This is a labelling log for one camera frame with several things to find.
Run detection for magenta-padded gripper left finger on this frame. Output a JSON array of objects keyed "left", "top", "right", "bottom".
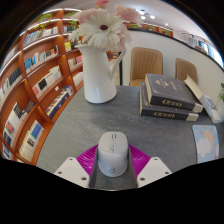
[{"left": 54, "top": 144, "right": 101, "bottom": 190}]

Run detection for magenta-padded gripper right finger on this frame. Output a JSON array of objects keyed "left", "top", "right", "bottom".
[{"left": 128, "top": 144, "right": 173, "bottom": 189}]

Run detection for white and grey computer mouse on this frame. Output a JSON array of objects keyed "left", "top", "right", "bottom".
[{"left": 97, "top": 131, "right": 130, "bottom": 178}]

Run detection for light blue cartoon mouse pad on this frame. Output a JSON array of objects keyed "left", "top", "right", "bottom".
[{"left": 191, "top": 124, "right": 220, "bottom": 164}]

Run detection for thin dark hardcover book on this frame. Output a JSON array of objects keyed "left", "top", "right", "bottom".
[{"left": 139, "top": 81, "right": 200, "bottom": 122}]

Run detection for white hardcover book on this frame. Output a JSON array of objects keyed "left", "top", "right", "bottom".
[{"left": 183, "top": 74, "right": 223, "bottom": 124}]

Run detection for white plant pot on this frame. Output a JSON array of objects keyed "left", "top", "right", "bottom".
[{"left": 215, "top": 98, "right": 224, "bottom": 123}]

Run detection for orange wooden bookshelf unit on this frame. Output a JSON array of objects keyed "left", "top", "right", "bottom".
[{"left": 0, "top": 8, "right": 174, "bottom": 167}]

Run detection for white ceramic jug vase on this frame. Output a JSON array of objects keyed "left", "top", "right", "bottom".
[{"left": 77, "top": 44, "right": 128, "bottom": 104}]

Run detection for tan upholstered chair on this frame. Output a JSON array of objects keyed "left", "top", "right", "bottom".
[
  {"left": 175, "top": 57, "right": 198, "bottom": 84},
  {"left": 129, "top": 46, "right": 164, "bottom": 88}
]

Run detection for glass window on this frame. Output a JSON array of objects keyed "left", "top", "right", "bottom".
[{"left": 186, "top": 33, "right": 224, "bottom": 68}]

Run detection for ceiling lights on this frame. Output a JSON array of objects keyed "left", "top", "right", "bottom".
[{"left": 138, "top": 9, "right": 169, "bottom": 28}]

